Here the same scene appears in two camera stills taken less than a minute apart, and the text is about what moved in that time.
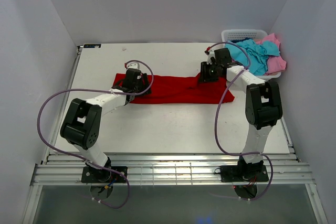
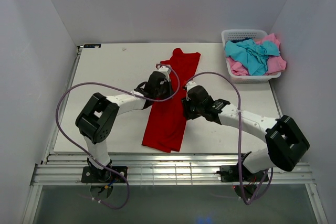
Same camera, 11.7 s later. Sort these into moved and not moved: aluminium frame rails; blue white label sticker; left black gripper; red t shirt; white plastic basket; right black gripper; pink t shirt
Moved: red t shirt; right black gripper; left black gripper
Not moved: pink t shirt; white plastic basket; aluminium frame rails; blue white label sticker
